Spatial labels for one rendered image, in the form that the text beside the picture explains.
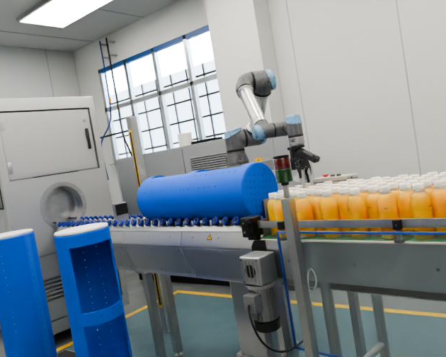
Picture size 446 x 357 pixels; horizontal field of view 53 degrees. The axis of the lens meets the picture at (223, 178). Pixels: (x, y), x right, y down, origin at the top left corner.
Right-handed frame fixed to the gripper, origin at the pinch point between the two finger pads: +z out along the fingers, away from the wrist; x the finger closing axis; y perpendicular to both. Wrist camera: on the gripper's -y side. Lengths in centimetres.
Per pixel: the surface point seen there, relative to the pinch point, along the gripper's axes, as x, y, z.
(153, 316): 26, 115, 74
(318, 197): 30.0, -25.3, 2.4
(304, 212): 34.1, -20.2, 7.4
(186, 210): 29, 60, 5
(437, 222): 37, -73, 11
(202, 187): 30, 44, -7
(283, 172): 55, -28, -12
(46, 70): -151, 555, -198
